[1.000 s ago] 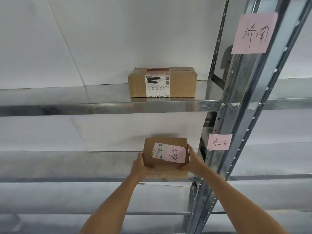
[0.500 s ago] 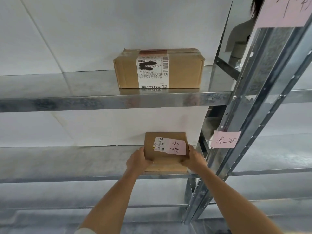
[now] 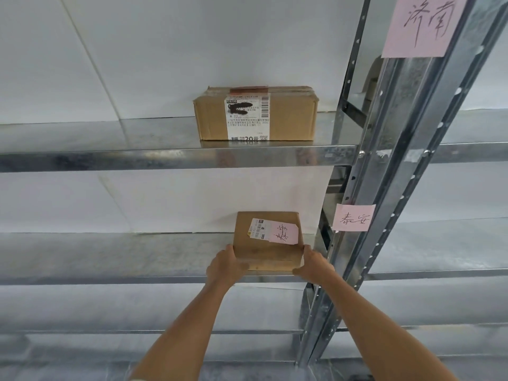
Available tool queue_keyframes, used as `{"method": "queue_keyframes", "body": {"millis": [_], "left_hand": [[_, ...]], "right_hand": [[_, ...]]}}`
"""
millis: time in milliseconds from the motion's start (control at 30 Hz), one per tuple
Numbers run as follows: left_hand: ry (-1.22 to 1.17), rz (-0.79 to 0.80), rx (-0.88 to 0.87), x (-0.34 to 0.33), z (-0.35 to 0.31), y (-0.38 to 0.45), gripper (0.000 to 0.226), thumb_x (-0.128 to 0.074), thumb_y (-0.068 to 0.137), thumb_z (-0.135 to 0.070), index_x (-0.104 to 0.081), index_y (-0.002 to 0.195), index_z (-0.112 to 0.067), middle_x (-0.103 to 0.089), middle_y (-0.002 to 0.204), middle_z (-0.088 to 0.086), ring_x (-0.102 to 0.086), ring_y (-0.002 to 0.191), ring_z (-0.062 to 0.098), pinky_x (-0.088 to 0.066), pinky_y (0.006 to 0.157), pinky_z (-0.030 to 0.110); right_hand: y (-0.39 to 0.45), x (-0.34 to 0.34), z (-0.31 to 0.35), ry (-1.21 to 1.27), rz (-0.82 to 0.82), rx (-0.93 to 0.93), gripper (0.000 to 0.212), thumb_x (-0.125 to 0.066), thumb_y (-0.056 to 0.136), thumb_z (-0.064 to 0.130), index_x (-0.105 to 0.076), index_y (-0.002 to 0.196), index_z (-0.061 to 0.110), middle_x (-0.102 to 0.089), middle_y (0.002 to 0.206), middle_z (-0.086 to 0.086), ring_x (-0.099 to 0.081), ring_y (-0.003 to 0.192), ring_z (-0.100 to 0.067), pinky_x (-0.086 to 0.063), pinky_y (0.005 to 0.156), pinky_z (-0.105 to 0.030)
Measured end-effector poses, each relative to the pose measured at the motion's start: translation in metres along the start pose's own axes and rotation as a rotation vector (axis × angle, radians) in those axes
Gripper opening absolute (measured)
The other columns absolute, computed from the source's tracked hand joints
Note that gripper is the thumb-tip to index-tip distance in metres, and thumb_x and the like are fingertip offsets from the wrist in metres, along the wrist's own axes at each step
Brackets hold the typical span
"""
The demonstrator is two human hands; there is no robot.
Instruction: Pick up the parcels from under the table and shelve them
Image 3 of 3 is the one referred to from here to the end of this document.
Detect person's right hand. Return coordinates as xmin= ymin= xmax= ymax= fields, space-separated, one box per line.
xmin=292 ymin=244 xmax=338 ymax=292

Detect person's left hand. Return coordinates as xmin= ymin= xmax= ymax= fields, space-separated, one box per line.
xmin=205 ymin=243 xmax=251 ymax=292

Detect cardboard parcel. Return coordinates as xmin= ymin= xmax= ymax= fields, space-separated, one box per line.
xmin=232 ymin=211 xmax=305 ymax=273
xmin=193 ymin=85 xmax=320 ymax=142

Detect metal shelving rack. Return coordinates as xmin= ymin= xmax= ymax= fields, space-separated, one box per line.
xmin=0 ymin=0 xmax=508 ymax=381

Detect person's right forearm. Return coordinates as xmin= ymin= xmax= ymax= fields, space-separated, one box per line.
xmin=317 ymin=273 xmax=461 ymax=381

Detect person's left forearm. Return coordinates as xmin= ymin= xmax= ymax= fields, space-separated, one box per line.
xmin=129 ymin=279 xmax=231 ymax=381

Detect small pink sticky note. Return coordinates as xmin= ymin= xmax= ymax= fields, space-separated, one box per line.
xmin=332 ymin=203 xmax=377 ymax=233

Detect white paper divider sheets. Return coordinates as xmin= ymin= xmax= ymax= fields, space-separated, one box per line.
xmin=0 ymin=0 xmax=508 ymax=369

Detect large pink sticky note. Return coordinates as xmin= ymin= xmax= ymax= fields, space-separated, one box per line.
xmin=380 ymin=0 xmax=470 ymax=59

